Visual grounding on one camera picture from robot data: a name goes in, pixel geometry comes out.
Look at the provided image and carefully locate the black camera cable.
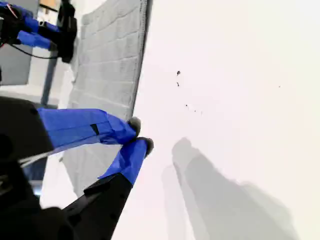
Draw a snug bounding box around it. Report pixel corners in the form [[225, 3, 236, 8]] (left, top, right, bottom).
[[0, 37, 61, 60]]

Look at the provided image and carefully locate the grey striped towel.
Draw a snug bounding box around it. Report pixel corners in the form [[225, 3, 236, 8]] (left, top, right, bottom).
[[59, 0, 154, 198]]

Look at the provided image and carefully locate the brown cardboard box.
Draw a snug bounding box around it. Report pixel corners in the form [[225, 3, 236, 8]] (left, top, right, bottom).
[[39, 0, 60, 11]]

